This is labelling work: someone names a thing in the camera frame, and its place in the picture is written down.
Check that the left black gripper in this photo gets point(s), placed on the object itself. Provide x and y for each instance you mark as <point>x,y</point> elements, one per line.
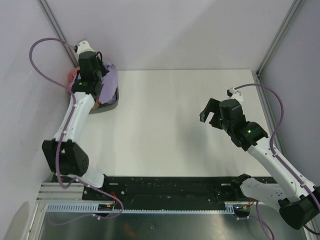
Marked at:
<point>104,70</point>

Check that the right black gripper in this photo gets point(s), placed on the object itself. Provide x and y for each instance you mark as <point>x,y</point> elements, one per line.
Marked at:
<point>212,106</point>

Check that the purple t shirt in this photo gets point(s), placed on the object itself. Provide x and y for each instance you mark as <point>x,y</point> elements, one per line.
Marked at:
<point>109,85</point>

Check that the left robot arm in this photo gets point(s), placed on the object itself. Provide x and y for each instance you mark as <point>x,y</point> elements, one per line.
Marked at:
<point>63,154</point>

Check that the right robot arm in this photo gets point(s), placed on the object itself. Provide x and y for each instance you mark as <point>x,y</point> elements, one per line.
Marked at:
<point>296,198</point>

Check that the pink t shirt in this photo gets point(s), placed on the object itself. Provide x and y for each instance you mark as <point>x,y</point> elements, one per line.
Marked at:
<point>71,75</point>

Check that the dark grey plastic bin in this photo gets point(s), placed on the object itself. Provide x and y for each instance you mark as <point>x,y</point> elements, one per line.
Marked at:
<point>108,106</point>

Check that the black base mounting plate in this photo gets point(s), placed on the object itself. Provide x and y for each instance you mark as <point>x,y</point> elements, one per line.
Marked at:
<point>186,194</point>

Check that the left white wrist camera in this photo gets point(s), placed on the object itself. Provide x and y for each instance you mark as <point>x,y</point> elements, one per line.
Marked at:
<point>82,46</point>

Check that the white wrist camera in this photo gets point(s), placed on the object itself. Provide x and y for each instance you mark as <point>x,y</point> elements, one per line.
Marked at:
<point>82,46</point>
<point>234,94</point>

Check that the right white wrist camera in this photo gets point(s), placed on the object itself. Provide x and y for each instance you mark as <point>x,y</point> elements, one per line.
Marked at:
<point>234,94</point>

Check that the left aluminium frame post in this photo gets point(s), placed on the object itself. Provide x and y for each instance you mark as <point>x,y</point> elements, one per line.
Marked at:
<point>52,20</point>

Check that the aluminium frame post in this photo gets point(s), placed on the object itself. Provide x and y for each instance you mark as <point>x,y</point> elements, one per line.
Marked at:
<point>280,34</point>
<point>52,20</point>

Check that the right aluminium frame post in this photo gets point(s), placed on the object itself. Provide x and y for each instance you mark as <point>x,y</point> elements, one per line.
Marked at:
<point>280,34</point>

